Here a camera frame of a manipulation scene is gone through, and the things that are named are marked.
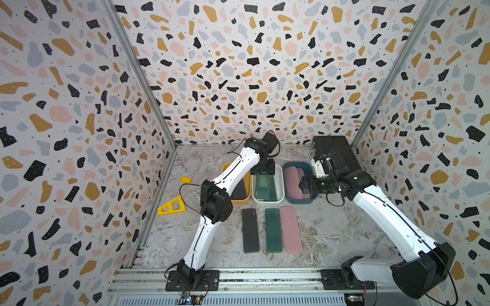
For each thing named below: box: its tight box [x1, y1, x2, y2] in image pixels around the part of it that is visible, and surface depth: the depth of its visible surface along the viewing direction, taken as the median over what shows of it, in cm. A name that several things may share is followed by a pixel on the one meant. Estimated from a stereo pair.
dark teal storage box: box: [282, 161, 319, 204], surface depth 99 cm
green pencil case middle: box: [264, 207, 283, 254], surface depth 87 cm
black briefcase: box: [312, 135, 363, 170], surface depth 119 cm
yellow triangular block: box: [156, 195, 186, 216], surface depth 94 cm
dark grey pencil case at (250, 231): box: [241, 208, 260, 254], surface depth 88 cm
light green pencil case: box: [255, 174, 278, 202], surface depth 90 cm
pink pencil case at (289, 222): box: [279, 206, 303, 255], surface depth 87 cm
